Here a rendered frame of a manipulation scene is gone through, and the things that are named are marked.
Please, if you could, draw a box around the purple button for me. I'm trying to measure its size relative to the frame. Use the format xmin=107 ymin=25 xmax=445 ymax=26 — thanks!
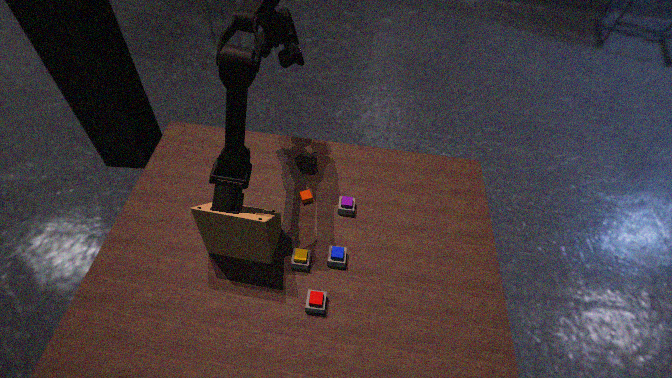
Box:
xmin=338 ymin=196 xmax=355 ymax=215

